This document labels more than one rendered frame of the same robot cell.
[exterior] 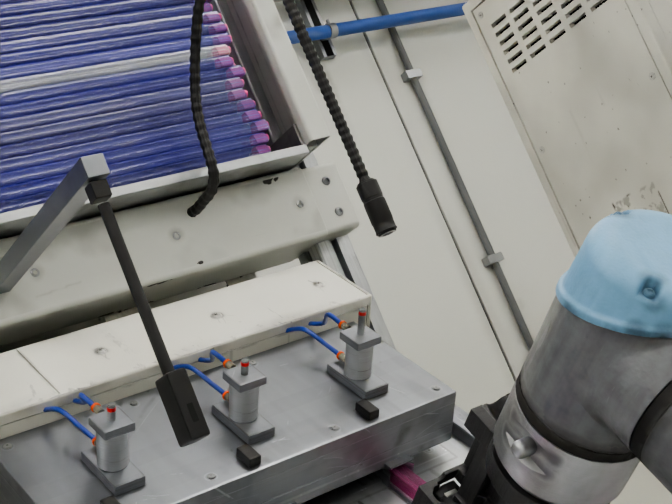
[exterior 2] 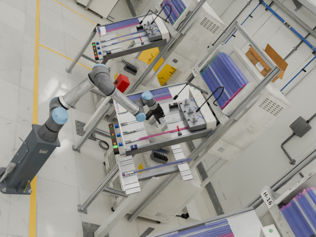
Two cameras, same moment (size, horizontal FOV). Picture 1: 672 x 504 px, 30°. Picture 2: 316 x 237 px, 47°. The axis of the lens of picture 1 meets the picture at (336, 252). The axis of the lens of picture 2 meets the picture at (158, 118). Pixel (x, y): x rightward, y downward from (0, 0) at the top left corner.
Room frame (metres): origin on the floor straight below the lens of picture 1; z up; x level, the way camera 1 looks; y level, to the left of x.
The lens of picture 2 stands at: (0.72, -2.71, 2.19)
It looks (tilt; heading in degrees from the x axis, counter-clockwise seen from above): 24 degrees down; 89
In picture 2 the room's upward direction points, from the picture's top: 41 degrees clockwise
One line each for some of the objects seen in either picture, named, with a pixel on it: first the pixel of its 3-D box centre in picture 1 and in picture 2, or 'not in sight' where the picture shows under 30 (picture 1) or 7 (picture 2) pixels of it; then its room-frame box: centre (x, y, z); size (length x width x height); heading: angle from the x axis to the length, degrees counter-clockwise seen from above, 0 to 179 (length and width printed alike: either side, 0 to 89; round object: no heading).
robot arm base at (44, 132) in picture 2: not in sight; (50, 130); (0.23, -0.53, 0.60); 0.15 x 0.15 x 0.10
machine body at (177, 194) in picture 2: not in sight; (149, 172); (1.07, 0.37, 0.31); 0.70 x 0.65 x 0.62; 125
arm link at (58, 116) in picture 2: not in sight; (58, 118); (0.23, -0.52, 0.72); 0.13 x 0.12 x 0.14; 123
